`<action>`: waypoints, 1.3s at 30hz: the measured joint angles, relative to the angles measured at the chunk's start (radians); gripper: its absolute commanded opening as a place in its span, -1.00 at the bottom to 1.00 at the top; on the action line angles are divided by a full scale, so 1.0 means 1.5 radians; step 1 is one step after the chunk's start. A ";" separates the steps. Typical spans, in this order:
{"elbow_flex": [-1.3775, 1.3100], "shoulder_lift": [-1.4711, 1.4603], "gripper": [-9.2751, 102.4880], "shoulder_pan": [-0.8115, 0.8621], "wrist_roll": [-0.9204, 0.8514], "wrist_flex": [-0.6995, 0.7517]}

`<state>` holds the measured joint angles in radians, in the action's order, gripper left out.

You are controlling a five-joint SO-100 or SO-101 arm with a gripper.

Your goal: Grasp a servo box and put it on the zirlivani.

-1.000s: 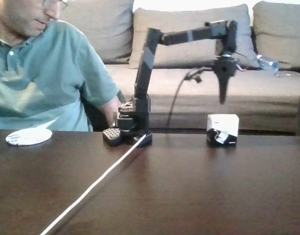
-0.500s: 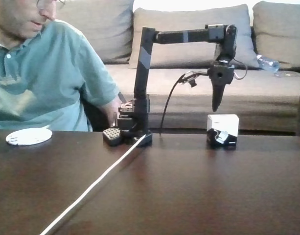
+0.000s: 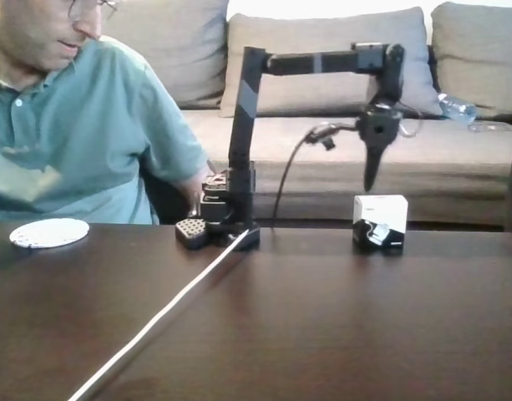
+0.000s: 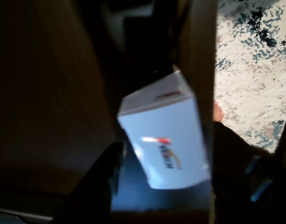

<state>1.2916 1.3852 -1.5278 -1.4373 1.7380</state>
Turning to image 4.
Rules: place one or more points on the white blue patterned rug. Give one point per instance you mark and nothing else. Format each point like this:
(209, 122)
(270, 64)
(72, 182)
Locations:
(252, 88)

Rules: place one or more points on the person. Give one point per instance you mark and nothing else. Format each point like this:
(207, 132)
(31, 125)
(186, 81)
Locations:
(218, 112)

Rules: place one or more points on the white and black servo box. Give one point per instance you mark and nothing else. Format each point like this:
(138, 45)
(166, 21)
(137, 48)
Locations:
(166, 140)

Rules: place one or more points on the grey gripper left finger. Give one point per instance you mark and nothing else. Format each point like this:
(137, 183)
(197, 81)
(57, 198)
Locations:
(93, 186)

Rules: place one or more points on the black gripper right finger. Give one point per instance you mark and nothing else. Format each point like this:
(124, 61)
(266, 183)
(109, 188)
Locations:
(245, 177)

